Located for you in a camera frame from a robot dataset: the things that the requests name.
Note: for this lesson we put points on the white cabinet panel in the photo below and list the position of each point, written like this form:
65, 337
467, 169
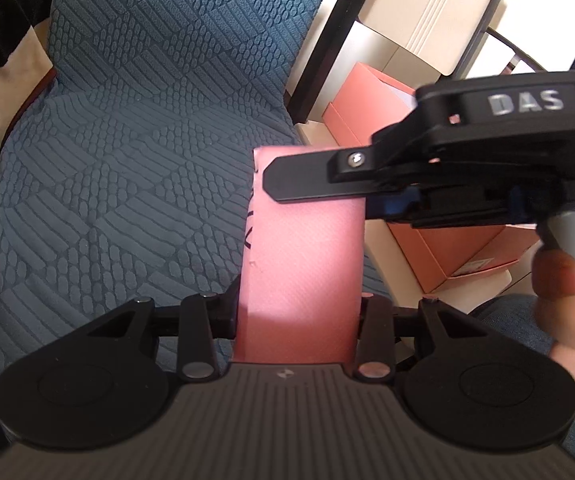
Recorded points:
427, 5

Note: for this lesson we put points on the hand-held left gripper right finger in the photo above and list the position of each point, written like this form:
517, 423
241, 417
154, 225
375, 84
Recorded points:
373, 321

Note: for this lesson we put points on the pink towel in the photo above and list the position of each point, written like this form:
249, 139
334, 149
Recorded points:
302, 270

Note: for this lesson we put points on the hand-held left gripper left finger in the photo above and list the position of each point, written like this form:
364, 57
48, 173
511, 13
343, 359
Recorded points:
222, 316

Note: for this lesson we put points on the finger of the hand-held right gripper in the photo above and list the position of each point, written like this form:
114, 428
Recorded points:
307, 177
390, 207

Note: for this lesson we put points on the black metal frame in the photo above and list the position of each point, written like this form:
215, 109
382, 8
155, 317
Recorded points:
327, 35

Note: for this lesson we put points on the blue textured sofa cover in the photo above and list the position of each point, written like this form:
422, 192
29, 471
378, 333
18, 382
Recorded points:
142, 135

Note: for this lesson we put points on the pink cardboard box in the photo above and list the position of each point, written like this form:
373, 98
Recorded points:
362, 95

